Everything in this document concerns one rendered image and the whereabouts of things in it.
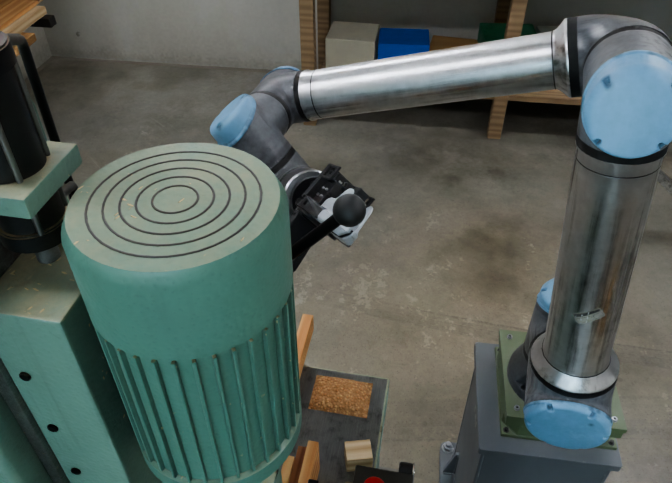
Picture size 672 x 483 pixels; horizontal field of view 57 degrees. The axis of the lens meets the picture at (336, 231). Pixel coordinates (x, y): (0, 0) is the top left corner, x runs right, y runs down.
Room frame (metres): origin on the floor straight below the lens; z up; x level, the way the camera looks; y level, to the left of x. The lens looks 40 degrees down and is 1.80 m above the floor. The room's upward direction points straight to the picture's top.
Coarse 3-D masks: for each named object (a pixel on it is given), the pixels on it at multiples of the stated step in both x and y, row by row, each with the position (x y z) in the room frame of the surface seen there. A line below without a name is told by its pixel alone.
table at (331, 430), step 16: (304, 368) 0.68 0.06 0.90; (320, 368) 0.68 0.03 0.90; (304, 384) 0.64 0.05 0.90; (384, 384) 0.64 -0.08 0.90; (304, 400) 0.61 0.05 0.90; (384, 400) 0.61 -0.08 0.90; (304, 416) 0.58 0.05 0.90; (320, 416) 0.58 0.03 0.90; (336, 416) 0.58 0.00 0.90; (352, 416) 0.58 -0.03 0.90; (368, 416) 0.58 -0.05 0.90; (384, 416) 0.59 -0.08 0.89; (304, 432) 0.55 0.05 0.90; (320, 432) 0.55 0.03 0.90; (336, 432) 0.55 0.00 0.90; (352, 432) 0.55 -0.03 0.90; (368, 432) 0.55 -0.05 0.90; (320, 448) 0.52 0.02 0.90; (336, 448) 0.52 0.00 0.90; (320, 464) 0.50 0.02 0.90; (336, 464) 0.50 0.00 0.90; (320, 480) 0.47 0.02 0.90; (336, 480) 0.47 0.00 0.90; (352, 480) 0.47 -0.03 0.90
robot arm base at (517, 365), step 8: (520, 352) 0.88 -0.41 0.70; (512, 360) 0.88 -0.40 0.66; (520, 360) 0.86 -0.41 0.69; (512, 368) 0.86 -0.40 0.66; (520, 368) 0.84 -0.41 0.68; (512, 376) 0.84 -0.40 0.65; (520, 376) 0.83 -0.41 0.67; (512, 384) 0.83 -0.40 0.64; (520, 384) 0.82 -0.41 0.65; (520, 392) 0.81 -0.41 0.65
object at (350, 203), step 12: (336, 204) 0.50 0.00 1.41; (348, 204) 0.49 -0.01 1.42; (360, 204) 0.49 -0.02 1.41; (336, 216) 0.49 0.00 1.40; (348, 216) 0.48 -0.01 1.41; (360, 216) 0.49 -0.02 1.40; (324, 228) 0.50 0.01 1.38; (300, 240) 0.51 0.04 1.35; (312, 240) 0.50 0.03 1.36; (300, 252) 0.50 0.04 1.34
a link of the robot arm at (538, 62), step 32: (544, 32) 0.90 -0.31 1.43; (576, 32) 0.84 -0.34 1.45; (608, 32) 0.81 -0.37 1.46; (352, 64) 0.97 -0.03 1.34; (384, 64) 0.94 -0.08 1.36; (416, 64) 0.91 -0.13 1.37; (448, 64) 0.89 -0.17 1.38; (480, 64) 0.87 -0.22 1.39; (512, 64) 0.86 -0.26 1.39; (544, 64) 0.84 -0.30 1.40; (576, 64) 0.82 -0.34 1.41; (288, 96) 0.96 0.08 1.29; (320, 96) 0.94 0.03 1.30; (352, 96) 0.92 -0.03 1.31; (384, 96) 0.91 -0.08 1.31; (416, 96) 0.89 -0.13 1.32; (448, 96) 0.88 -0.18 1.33; (480, 96) 0.87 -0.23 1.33; (576, 96) 0.83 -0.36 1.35; (288, 128) 0.93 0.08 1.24
